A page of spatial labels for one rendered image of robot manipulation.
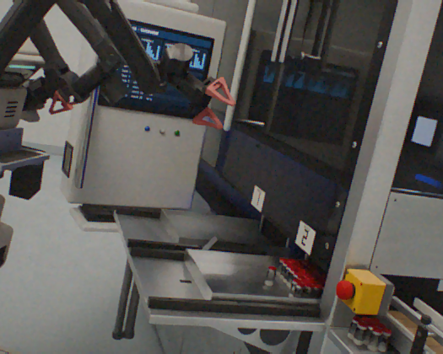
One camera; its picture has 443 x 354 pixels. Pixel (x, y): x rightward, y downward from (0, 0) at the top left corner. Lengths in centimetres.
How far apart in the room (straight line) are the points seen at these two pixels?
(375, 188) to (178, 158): 107
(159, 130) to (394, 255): 109
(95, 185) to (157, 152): 26
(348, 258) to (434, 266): 23
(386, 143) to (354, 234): 20
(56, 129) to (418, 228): 566
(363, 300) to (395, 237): 18
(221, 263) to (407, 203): 52
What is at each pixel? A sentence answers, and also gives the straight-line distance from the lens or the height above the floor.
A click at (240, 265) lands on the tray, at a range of 150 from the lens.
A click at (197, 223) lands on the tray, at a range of 178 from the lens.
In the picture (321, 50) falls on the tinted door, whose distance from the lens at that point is 150.
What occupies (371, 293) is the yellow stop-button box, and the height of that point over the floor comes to 101.
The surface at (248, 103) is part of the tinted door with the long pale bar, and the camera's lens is 192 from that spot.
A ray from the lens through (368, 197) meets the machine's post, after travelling 120.
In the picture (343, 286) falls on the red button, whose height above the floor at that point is 101.
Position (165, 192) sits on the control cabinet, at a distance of 214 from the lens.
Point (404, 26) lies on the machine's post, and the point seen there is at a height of 154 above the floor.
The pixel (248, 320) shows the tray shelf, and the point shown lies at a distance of 122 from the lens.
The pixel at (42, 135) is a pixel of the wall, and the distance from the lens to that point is 665.
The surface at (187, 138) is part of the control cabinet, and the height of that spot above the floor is 109.
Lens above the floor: 139
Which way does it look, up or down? 12 degrees down
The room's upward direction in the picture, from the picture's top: 12 degrees clockwise
